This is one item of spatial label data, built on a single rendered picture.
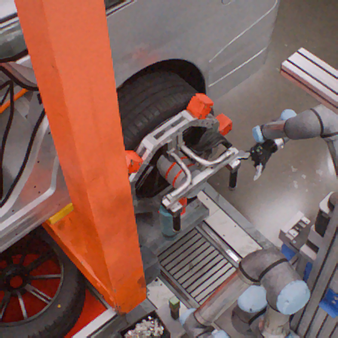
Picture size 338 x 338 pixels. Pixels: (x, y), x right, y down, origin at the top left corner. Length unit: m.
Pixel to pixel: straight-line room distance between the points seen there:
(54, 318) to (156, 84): 1.18
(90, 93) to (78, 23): 0.25
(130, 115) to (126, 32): 0.42
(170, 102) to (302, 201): 1.41
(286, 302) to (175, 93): 1.18
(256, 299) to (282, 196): 1.54
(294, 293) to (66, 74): 0.98
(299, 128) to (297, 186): 1.40
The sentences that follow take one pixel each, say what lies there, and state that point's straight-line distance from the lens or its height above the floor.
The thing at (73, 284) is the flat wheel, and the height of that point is 0.50.
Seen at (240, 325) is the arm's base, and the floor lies 0.87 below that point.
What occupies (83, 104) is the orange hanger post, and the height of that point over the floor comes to 2.01.
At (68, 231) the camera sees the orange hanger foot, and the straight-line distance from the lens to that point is 3.05.
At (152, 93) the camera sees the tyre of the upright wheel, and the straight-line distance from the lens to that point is 2.82.
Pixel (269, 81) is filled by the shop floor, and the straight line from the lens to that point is 4.47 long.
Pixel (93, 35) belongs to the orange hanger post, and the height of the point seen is 2.23.
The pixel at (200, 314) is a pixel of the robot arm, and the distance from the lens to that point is 2.28.
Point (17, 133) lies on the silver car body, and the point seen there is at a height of 1.02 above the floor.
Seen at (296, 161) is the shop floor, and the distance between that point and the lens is 4.08.
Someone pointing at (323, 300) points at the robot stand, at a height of 1.20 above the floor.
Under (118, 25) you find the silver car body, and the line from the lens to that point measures 2.49.
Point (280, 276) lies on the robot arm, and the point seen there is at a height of 1.46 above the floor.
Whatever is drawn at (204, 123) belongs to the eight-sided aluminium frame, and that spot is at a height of 1.03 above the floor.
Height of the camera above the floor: 3.32
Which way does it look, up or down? 56 degrees down
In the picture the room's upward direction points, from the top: 3 degrees counter-clockwise
